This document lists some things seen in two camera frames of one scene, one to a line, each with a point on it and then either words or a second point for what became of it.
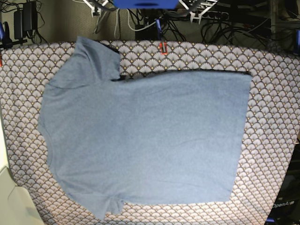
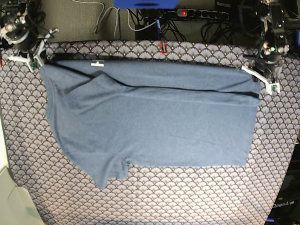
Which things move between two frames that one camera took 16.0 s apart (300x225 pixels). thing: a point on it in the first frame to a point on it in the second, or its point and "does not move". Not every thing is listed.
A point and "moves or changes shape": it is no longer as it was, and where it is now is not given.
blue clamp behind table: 159,30 does not move
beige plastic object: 17,206 does not move
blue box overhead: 146,4 does not move
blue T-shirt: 155,137 moves or changes shape
